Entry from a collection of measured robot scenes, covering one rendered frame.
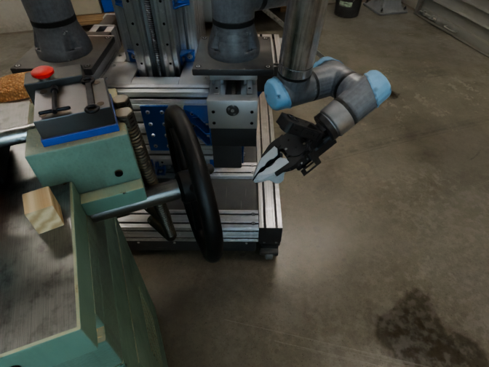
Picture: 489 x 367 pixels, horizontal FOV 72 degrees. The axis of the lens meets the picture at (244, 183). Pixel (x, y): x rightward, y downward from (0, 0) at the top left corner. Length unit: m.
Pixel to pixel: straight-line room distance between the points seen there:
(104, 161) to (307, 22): 0.44
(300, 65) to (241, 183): 0.82
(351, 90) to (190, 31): 0.60
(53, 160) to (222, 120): 0.53
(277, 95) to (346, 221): 1.01
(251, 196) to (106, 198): 0.93
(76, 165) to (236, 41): 0.60
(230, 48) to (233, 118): 0.19
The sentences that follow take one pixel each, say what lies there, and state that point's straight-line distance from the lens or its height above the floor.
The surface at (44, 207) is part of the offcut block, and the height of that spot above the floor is 0.94.
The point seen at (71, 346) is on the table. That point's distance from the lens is 0.44.
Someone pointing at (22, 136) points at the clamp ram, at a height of 0.95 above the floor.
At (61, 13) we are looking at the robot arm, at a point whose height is 0.93.
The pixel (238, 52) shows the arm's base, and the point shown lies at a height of 0.85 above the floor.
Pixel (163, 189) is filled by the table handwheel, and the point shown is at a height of 0.83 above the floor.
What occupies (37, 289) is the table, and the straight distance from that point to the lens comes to 0.45.
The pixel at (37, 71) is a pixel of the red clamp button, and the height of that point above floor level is 1.02.
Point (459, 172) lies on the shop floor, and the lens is 2.16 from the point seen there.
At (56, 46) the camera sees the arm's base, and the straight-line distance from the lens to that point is 1.11.
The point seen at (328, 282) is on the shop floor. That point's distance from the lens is 1.46.
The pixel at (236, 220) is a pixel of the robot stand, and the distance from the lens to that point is 1.31.
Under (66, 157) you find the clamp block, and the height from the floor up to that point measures 0.94.
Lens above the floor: 1.25
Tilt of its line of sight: 45 degrees down
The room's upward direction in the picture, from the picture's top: straight up
